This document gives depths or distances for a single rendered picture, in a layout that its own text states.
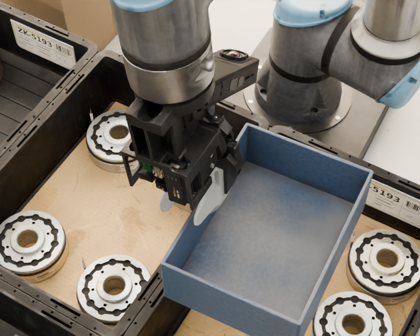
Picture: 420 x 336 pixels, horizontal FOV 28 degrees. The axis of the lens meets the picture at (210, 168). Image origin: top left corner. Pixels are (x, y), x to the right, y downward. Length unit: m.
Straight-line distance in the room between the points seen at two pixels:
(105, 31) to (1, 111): 0.32
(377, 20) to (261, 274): 0.47
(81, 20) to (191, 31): 0.89
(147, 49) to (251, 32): 1.01
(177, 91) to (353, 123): 0.80
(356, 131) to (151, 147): 0.76
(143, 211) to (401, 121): 0.53
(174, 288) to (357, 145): 0.64
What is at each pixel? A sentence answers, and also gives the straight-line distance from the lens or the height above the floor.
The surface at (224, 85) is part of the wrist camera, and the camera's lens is 0.77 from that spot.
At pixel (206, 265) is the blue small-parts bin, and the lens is 0.90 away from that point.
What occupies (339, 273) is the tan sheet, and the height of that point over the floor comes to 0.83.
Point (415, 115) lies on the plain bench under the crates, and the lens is 1.55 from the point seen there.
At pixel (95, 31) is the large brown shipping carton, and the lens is 1.59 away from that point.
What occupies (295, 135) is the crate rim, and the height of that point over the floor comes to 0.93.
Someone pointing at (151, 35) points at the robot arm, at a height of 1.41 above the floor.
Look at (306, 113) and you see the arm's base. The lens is 1.42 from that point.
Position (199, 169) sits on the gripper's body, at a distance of 0.75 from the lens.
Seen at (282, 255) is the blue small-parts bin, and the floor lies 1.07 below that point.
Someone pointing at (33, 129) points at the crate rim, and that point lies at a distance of 1.23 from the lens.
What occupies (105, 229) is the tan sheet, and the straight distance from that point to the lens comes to 1.22.
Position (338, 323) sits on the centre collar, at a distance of 1.11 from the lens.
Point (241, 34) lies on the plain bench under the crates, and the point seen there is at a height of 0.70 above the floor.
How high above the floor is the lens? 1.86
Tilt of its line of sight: 54 degrees down
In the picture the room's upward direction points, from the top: 2 degrees counter-clockwise
